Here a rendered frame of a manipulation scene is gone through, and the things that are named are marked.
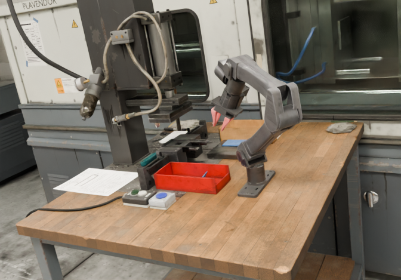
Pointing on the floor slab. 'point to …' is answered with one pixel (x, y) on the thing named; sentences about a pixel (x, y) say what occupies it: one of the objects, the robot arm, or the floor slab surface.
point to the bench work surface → (224, 219)
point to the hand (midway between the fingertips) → (218, 126)
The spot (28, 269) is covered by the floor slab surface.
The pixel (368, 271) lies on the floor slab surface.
